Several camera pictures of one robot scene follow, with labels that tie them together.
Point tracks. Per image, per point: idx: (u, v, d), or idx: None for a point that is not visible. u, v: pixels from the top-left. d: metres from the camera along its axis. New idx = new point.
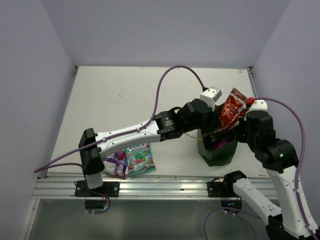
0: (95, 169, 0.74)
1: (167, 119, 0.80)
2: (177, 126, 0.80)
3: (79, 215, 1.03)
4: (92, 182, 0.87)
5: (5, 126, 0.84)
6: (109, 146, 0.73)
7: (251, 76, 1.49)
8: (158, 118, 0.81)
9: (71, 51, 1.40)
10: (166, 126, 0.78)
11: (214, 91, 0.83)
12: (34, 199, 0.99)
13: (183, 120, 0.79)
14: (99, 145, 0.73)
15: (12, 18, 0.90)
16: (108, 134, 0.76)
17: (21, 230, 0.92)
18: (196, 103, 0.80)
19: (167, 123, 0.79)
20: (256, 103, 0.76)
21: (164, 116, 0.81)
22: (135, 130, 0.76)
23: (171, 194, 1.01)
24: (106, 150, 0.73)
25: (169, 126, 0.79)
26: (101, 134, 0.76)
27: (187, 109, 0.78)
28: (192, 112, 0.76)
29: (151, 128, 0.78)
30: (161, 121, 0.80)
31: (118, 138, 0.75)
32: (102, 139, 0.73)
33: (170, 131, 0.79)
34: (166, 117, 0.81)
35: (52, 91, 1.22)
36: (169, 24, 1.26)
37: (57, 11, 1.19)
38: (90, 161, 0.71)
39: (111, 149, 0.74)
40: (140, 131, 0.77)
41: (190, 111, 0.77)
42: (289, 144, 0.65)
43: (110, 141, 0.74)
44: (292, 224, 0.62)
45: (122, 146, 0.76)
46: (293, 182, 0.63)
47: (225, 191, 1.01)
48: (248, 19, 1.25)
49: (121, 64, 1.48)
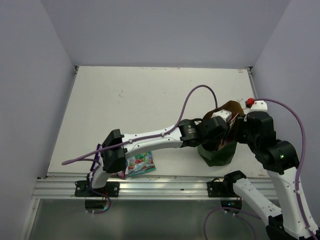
0: (117, 168, 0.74)
1: (189, 127, 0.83)
2: (198, 135, 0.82)
3: (78, 216, 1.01)
4: (98, 182, 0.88)
5: (6, 126, 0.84)
6: (134, 148, 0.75)
7: (251, 76, 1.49)
8: (182, 125, 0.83)
9: (71, 51, 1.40)
10: (188, 134, 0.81)
11: (227, 113, 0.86)
12: (33, 199, 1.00)
13: (205, 130, 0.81)
14: (126, 145, 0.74)
15: (12, 17, 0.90)
16: (134, 136, 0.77)
17: (21, 230, 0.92)
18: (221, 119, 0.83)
19: (190, 131, 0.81)
20: (256, 103, 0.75)
21: (187, 124, 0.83)
22: (159, 135, 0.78)
23: (171, 194, 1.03)
24: (132, 151, 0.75)
25: (191, 134, 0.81)
26: (128, 136, 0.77)
27: (213, 122, 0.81)
28: (217, 126, 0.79)
29: (175, 134, 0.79)
30: (183, 129, 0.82)
31: (143, 141, 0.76)
32: (128, 140, 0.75)
33: (191, 140, 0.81)
34: (189, 125, 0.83)
35: (52, 91, 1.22)
36: (169, 24, 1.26)
37: (57, 11, 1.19)
38: (116, 160, 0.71)
39: (135, 151, 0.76)
40: (165, 136, 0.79)
41: (215, 125, 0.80)
42: (289, 145, 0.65)
43: (135, 143, 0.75)
44: (292, 224, 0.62)
45: (145, 150, 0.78)
46: (294, 184, 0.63)
47: (225, 191, 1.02)
48: (248, 19, 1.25)
49: (121, 63, 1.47)
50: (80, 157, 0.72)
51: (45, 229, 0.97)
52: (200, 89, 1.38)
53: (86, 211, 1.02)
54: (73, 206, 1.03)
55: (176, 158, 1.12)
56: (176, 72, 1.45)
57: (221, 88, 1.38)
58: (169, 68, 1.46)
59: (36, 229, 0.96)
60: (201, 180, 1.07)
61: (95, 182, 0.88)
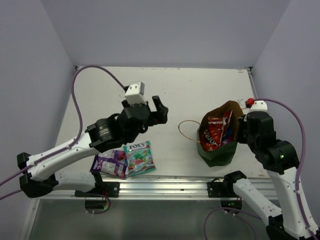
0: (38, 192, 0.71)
1: (101, 128, 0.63)
2: (114, 133, 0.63)
3: (78, 217, 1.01)
4: (79, 189, 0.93)
5: (6, 127, 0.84)
6: (39, 170, 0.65)
7: (251, 76, 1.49)
8: (93, 128, 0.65)
9: (71, 51, 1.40)
10: (99, 137, 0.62)
11: (136, 86, 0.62)
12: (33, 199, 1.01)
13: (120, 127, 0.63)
14: (31, 170, 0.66)
15: (12, 18, 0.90)
16: (39, 156, 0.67)
17: (21, 230, 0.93)
18: (136, 109, 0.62)
19: (101, 131, 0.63)
20: (256, 103, 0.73)
21: (98, 125, 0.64)
22: (64, 148, 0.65)
23: (171, 194, 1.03)
24: (38, 174, 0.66)
25: (103, 136, 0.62)
26: (34, 157, 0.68)
27: (124, 116, 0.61)
28: (129, 118, 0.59)
29: (83, 142, 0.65)
30: (96, 133, 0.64)
31: (48, 160, 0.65)
32: (31, 163, 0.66)
33: (107, 142, 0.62)
34: (101, 126, 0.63)
35: (52, 92, 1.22)
36: (169, 25, 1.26)
37: (57, 12, 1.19)
38: (25, 188, 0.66)
39: (44, 172, 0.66)
40: (72, 147, 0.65)
41: (126, 118, 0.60)
42: (289, 145, 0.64)
43: (39, 165, 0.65)
44: (292, 225, 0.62)
45: (56, 167, 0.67)
46: (294, 183, 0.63)
47: (225, 191, 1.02)
48: (248, 20, 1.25)
49: (121, 64, 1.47)
50: None
51: (44, 229, 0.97)
52: (200, 89, 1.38)
53: (86, 211, 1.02)
54: (73, 206, 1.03)
55: (176, 159, 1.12)
56: (176, 72, 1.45)
57: (221, 89, 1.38)
58: (169, 68, 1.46)
59: (36, 229, 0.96)
60: (201, 180, 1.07)
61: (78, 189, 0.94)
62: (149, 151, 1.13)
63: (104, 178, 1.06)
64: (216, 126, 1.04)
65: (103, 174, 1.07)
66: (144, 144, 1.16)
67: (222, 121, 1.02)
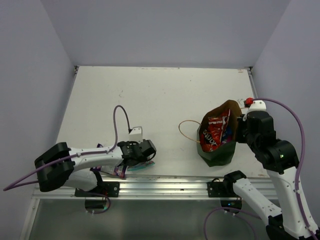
0: (55, 184, 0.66)
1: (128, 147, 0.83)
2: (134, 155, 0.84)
3: (78, 217, 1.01)
4: (82, 186, 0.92)
5: (6, 126, 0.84)
6: (82, 162, 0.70)
7: (251, 76, 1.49)
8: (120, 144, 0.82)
9: (71, 51, 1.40)
10: (127, 153, 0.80)
11: (139, 129, 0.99)
12: (34, 199, 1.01)
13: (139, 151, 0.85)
14: (72, 159, 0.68)
15: (12, 18, 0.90)
16: (81, 150, 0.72)
17: (21, 230, 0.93)
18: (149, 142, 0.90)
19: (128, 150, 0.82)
20: (255, 103, 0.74)
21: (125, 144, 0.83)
22: (104, 151, 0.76)
23: (171, 194, 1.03)
24: (77, 166, 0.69)
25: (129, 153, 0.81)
26: (75, 149, 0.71)
27: (146, 145, 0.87)
28: (150, 147, 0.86)
29: (117, 152, 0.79)
30: (122, 148, 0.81)
31: (91, 156, 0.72)
32: (76, 153, 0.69)
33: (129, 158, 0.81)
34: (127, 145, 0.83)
35: (52, 92, 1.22)
36: (169, 25, 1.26)
37: (57, 12, 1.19)
38: (63, 175, 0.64)
39: (82, 165, 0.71)
40: (109, 153, 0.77)
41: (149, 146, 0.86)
42: (289, 145, 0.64)
43: (83, 157, 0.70)
44: (292, 224, 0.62)
45: (90, 165, 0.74)
46: (294, 183, 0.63)
47: (225, 191, 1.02)
48: (248, 19, 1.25)
49: (121, 64, 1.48)
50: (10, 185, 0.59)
51: (45, 229, 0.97)
52: (200, 89, 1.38)
53: (86, 211, 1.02)
54: (73, 206, 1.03)
55: (176, 159, 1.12)
56: (176, 72, 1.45)
57: (221, 88, 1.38)
58: (169, 68, 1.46)
59: (37, 229, 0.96)
60: (201, 180, 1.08)
61: (80, 187, 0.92)
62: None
63: (104, 178, 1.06)
64: (216, 126, 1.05)
65: (103, 173, 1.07)
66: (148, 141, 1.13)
67: (222, 121, 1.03)
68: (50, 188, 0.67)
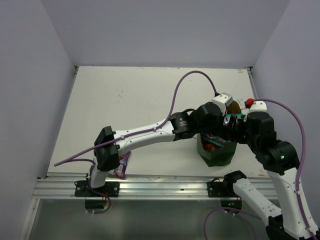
0: (111, 166, 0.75)
1: (181, 120, 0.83)
2: (190, 127, 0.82)
3: (79, 217, 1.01)
4: (96, 182, 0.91)
5: (6, 126, 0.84)
6: (127, 144, 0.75)
7: (251, 76, 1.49)
8: (173, 118, 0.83)
9: (71, 51, 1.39)
10: (180, 127, 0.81)
11: (226, 97, 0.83)
12: (34, 199, 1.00)
13: (196, 120, 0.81)
14: (118, 142, 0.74)
15: (12, 19, 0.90)
16: (126, 132, 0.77)
17: (22, 230, 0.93)
18: (209, 105, 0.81)
19: (181, 123, 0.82)
20: (255, 104, 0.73)
21: (178, 117, 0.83)
22: (151, 129, 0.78)
23: (171, 194, 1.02)
24: (124, 148, 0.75)
25: (182, 127, 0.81)
26: (120, 132, 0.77)
27: (201, 111, 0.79)
28: (205, 114, 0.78)
29: (167, 128, 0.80)
30: (175, 122, 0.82)
31: (136, 137, 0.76)
32: (120, 136, 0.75)
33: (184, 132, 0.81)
34: (180, 118, 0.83)
35: (52, 91, 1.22)
36: (169, 24, 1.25)
37: (57, 11, 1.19)
38: (109, 158, 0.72)
39: (128, 147, 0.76)
40: (156, 130, 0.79)
41: (204, 114, 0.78)
42: (290, 146, 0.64)
43: (127, 139, 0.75)
44: (293, 225, 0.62)
45: (139, 144, 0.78)
46: (294, 184, 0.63)
47: (225, 191, 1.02)
48: (248, 19, 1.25)
49: (121, 64, 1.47)
50: (69, 159, 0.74)
51: (45, 229, 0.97)
52: (200, 89, 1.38)
53: (86, 211, 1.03)
54: (73, 206, 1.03)
55: (176, 158, 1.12)
56: (176, 72, 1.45)
57: (221, 89, 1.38)
58: (169, 68, 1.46)
59: (37, 229, 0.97)
60: (201, 180, 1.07)
61: (94, 182, 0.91)
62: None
63: None
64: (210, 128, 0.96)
65: None
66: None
67: None
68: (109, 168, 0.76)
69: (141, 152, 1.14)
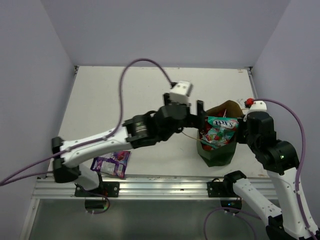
0: (65, 178, 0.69)
1: (138, 124, 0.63)
2: (150, 133, 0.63)
3: (79, 217, 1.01)
4: (84, 184, 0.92)
5: (6, 126, 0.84)
6: (72, 156, 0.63)
7: (251, 76, 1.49)
8: (130, 123, 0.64)
9: (70, 51, 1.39)
10: (136, 133, 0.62)
11: None
12: (34, 199, 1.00)
13: (156, 125, 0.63)
14: (63, 155, 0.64)
15: (12, 19, 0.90)
16: (74, 143, 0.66)
17: (21, 230, 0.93)
18: (174, 106, 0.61)
19: (139, 129, 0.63)
20: (255, 103, 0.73)
21: (136, 121, 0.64)
22: (101, 138, 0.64)
23: (171, 194, 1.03)
24: (71, 161, 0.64)
25: (139, 133, 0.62)
26: (67, 143, 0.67)
27: (160, 113, 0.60)
28: (165, 117, 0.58)
29: (120, 135, 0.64)
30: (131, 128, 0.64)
31: (83, 148, 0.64)
32: (65, 149, 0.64)
33: (143, 140, 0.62)
34: (138, 122, 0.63)
35: (52, 91, 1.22)
36: (169, 24, 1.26)
37: (56, 11, 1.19)
38: (56, 172, 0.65)
39: (75, 160, 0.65)
40: (108, 139, 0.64)
41: (163, 117, 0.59)
42: (289, 146, 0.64)
43: (74, 151, 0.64)
44: (292, 225, 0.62)
45: (89, 156, 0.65)
46: (294, 184, 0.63)
47: (225, 191, 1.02)
48: (249, 19, 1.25)
49: (121, 63, 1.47)
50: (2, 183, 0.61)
51: (46, 230, 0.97)
52: (200, 89, 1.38)
53: (86, 211, 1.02)
54: (73, 206, 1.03)
55: (176, 159, 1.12)
56: (176, 72, 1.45)
57: (221, 89, 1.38)
58: (169, 68, 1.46)
59: (37, 229, 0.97)
60: (201, 180, 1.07)
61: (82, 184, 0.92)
62: (210, 121, 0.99)
63: (104, 178, 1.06)
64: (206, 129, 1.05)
65: (103, 173, 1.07)
66: (232, 124, 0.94)
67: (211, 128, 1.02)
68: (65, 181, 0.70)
69: (141, 152, 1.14)
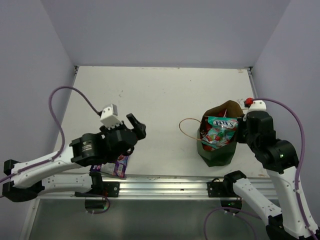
0: (22, 197, 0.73)
1: (86, 143, 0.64)
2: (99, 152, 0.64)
3: (79, 217, 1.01)
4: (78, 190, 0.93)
5: (6, 126, 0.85)
6: (21, 179, 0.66)
7: (251, 76, 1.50)
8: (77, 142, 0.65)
9: (71, 51, 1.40)
10: (84, 152, 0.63)
11: None
12: (34, 199, 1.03)
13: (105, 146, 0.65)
14: (13, 178, 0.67)
15: (13, 19, 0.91)
16: (23, 165, 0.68)
17: (21, 231, 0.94)
18: (127, 132, 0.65)
19: (87, 147, 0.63)
20: (255, 103, 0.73)
21: (84, 139, 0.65)
22: (47, 160, 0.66)
23: (171, 194, 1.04)
24: (21, 183, 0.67)
25: (87, 152, 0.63)
26: (18, 165, 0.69)
27: (114, 136, 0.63)
28: (117, 141, 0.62)
29: (66, 156, 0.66)
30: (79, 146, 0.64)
31: (32, 170, 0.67)
32: (14, 171, 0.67)
33: (89, 158, 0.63)
34: (86, 141, 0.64)
35: (52, 91, 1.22)
36: (169, 24, 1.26)
37: (57, 11, 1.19)
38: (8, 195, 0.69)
39: (26, 181, 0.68)
40: (55, 160, 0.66)
41: (116, 139, 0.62)
42: (289, 145, 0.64)
43: (23, 174, 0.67)
44: (292, 225, 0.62)
45: (40, 176, 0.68)
46: (293, 183, 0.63)
47: (225, 191, 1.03)
48: (248, 19, 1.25)
49: (121, 64, 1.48)
50: None
51: (45, 231, 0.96)
52: (200, 89, 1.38)
53: (86, 211, 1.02)
54: (73, 206, 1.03)
55: (176, 158, 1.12)
56: (176, 72, 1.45)
57: (221, 89, 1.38)
58: (169, 68, 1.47)
59: (37, 229, 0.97)
60: (201, 180, 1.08)
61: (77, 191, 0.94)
62: (210, 121, 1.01)
63: (104, 178, 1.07)
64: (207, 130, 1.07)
65: (103, 173, 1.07)
66: (233, 124, 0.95)
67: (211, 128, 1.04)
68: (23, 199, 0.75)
69: (141, 151, 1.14)
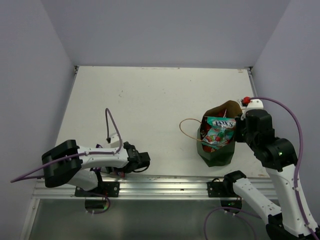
0: (62, 180, 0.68)
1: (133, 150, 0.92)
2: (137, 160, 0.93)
3: (79, 217, 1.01)
4: (83, 186, 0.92)
5: (6, 124, 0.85)
6: (90, 160, 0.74)
7: (251, 76, 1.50)
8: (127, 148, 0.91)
9: (71, 52, 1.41)
10: (132, 156, 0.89)
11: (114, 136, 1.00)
12: (33, 199, 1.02)
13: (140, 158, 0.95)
14: (81, 157, 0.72)
15: (12, 19, 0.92)
16: (89, 149, 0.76)
17: (21, 231, 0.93)
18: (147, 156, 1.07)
19: (133, 154, 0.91)
20: (252, 102, 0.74)
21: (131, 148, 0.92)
22: (111, 152, 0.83)
23: (171, 194, 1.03)
24: (86, 163, 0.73)
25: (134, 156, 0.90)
26: (83, 147, 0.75)
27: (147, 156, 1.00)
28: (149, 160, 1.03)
29: (122, 154, 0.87)
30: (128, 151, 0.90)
31: (99, 155, 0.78)
32: (84, 151, 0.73)
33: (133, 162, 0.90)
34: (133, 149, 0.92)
35: (52, 91, 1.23)
36: (169, 24, 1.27)
37: (58, 12, 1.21)
38: (68, 171, 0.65)
39: (88, 164, 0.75)
40: (115, 154, 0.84)
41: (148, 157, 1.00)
42: (287, 143, 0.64)
43: (90, 156, 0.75)
44: (292, 223, 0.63)
45: (97, 163, 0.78)
46: (293, 181, 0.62)
47: (225, 191, 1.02)
48: (248, 19, 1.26)
49: (121, 64, 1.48)
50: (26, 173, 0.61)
51: (45, 231, 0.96)
52: (200, 89, 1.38)
53: (86, 211, 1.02)
54: (73, 207, 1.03)
55: (176, 158, 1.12)
56: (176, 72, 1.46)
57: (221, 89, 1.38)
58: (169, 68, 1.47)
59: (37, 229, 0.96)
60: (201, 180, 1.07)
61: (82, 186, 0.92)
62: (210, 121, 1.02)
63: (104, 178, 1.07)
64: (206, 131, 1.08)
65: (103, 174, 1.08)
66: (232, 124, 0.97)
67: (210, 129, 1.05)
68: (57, 183, 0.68)
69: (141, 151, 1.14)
